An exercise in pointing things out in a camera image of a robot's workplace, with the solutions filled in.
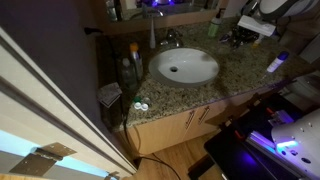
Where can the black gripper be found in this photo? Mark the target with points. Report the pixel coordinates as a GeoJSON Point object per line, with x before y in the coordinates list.
{"type": "Point", "coordinates": [246, 36]}

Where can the purple white toothpaste tube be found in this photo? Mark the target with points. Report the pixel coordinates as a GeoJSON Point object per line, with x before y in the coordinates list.
{"type": "Point", "coordinates": [276, 62]}

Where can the metal sink drain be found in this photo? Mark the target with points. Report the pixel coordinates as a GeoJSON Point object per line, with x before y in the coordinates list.
{"type": "Point", "coordinates": [173, 69]}

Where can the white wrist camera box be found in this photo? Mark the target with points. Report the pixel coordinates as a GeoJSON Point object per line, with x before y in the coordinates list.
{"type": "Point", "coordinates": [256, 25]}

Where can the black robot stand platform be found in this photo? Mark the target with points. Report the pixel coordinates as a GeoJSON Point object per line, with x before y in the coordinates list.
{"type": "Point", "coordinates": [233, 156]}

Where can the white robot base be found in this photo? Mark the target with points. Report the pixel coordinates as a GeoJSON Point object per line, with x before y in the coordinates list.
{"type": "Point", "coordinates": [300, 140]}

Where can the green soap pump bottle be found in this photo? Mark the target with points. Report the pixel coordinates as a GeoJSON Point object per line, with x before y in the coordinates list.
{"type": "Point", "coordinates": [214, 26]}

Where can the chrome faucet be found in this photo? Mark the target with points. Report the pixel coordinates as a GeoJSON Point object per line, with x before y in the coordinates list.
{"type": "Point", "coordinates": [172, 37]}

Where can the wooden vanity cabinet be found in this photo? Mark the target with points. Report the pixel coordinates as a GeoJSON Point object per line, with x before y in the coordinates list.
{"type": "Point", "coordinates": [166, 131]}

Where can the large brass door hinge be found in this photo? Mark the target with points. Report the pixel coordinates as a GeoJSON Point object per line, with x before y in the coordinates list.
{"type": "Point", "coordinates": [40, 160]}

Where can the grey folded cloth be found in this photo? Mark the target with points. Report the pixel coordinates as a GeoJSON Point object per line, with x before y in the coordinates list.
{"type": "Point", "coordinates": [109, 94]}

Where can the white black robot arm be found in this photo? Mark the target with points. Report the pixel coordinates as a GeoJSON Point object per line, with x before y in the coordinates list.
{"type": "Point", "coordinates": [276, 8]}

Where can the white oval sink basin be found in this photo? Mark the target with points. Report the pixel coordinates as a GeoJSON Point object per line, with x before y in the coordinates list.
{"type": "Point", "coordinates": [190, 65]}

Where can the wood framed mirror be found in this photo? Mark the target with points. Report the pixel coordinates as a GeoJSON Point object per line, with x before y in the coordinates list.
{"type": "Point", "coordinates": [173, 10]}

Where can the small yellow object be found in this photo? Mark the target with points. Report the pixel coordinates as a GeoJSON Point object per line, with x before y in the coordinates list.
{"type": "Point", "coordinates": [257, 40]}

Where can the white door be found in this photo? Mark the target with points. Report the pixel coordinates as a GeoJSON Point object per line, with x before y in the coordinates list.
{"type": "Point", "coordinates": [50, 110]}

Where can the slim white tube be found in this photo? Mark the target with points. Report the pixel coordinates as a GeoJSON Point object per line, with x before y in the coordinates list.
{"type": "Point", "coordinates": [152, 35]}

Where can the clear plastic bottle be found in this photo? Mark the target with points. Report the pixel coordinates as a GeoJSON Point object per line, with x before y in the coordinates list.
{"type": "Point", "coordinates": [128, 75]}

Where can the white green contact lens case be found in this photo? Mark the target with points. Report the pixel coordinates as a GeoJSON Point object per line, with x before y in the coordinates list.
{"type": "Point", "coordinates": [140, 105]}

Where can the bottle with orange cap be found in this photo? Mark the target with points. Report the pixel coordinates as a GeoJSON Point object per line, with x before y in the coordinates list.
{"type": "Point", "coordinates": [136, 60]}

